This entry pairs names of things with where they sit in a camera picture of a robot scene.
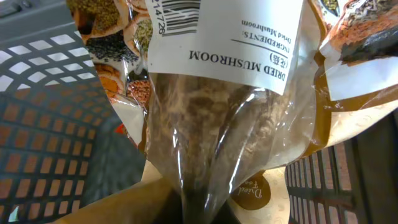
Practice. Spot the beige dried mushroom bag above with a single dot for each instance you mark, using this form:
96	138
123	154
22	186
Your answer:
214	91

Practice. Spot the orange spaghetti pasta package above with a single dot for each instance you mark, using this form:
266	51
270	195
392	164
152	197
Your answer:
121	129

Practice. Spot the grey plastic lattice basket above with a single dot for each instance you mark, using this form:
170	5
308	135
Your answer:
59	151

